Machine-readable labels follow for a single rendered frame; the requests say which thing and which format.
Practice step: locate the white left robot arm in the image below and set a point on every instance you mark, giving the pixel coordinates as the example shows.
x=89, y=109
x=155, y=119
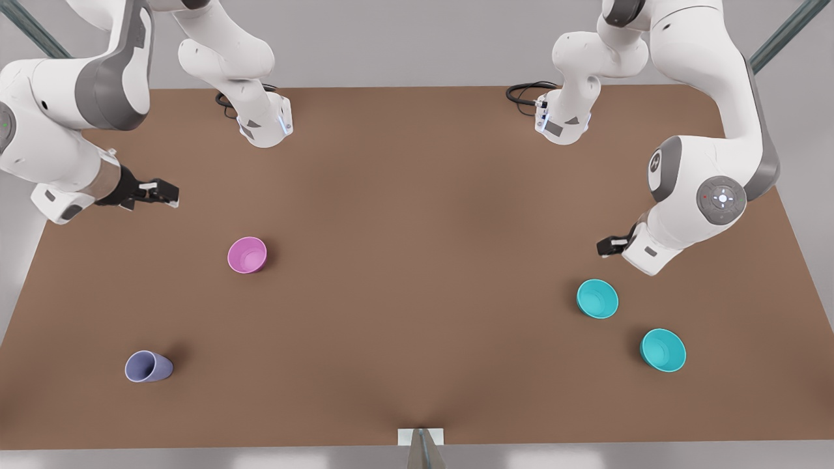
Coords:
x=710, y=163

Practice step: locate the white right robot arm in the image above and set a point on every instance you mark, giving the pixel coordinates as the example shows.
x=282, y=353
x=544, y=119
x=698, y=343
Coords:
x=58, y=124

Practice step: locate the teal bowl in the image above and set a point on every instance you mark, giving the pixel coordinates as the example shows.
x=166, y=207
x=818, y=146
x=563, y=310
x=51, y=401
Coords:
x=597, y=298
x=663, y=350

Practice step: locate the pink bowl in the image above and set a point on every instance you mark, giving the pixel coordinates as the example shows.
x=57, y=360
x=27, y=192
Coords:
x=247, y=255

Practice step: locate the lavender cup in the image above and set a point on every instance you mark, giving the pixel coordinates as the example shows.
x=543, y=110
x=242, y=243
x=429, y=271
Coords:
x=148, y=367

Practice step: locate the silver frame post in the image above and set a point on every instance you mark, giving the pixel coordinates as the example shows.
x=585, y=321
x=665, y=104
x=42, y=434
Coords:
x=421, y=449
x=778, y=36
x=36, y=29

